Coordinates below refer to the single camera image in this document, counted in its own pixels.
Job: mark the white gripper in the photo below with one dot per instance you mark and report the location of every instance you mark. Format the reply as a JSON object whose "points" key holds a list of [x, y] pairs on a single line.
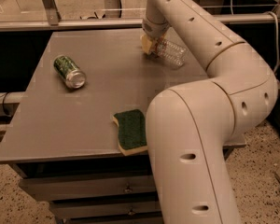
{"points": [[153, 28]]}

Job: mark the clear plastic water bottle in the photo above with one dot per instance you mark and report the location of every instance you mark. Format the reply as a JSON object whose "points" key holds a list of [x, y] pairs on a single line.
{"points": [[170, 52]]}

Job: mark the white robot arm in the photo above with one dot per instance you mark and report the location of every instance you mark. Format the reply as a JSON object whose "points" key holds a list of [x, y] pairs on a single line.
{"points": [[188, 124]]}

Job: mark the green soda can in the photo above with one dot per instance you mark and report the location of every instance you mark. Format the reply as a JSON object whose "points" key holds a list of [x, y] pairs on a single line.
{"points": [[71, 74]]}

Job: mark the green and yellow sponge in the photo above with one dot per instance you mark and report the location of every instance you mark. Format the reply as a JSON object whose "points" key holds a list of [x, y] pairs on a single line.
{"points": [[131, 132]]}

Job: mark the grey drawer cabinet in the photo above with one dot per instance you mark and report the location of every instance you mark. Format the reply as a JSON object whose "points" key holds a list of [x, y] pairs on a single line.
{"points": [[64, 142]]}

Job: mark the metal railing frame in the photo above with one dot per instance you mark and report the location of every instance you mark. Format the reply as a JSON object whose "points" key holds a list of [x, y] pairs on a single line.
{"points": [[37, 15]]}

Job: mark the grey pipe with black cable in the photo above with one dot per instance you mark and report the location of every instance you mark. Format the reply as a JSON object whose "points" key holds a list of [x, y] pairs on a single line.
{"points": [[9, 102]]}

